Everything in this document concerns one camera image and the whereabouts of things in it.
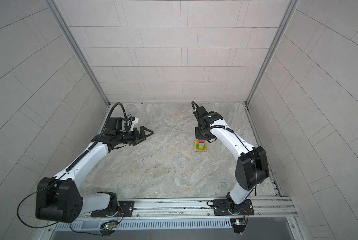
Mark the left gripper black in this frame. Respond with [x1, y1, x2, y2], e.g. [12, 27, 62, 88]
[115, 126, 153, 145]

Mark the green wood block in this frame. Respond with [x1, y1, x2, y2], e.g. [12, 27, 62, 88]
[196, 146, 206, 151]

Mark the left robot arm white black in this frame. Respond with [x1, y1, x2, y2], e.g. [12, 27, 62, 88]
[35, 116, 154, 224]

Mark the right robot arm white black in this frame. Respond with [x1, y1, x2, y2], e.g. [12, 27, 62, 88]
[191, 101, 270, 215]

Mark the left controller board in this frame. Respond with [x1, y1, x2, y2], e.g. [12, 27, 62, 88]
[100, 221, 119, 231]

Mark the controller board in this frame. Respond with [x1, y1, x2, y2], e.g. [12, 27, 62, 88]
[230, 219, 247, 234]
[100, 221, 119, 231]

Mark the perforated vent strip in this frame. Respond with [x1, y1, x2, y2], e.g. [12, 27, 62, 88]
[54, 218, 232, 232]

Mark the right controller board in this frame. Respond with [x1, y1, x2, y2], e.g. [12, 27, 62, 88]
[230, 219, 247, 234]

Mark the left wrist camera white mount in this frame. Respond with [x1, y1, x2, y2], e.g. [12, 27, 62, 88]
[126, 116, 139, 132]

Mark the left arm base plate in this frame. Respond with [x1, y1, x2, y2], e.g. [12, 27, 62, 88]
[91, 201, 135, 218]

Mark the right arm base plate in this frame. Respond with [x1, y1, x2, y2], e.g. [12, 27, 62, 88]
[209, 199, 255, 216]

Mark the left black cable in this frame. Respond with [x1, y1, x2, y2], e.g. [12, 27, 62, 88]
[16, 179, 123, 237]

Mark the aluminium mounting rail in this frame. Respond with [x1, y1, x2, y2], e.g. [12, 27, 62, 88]
[77, 196, 297, 219]

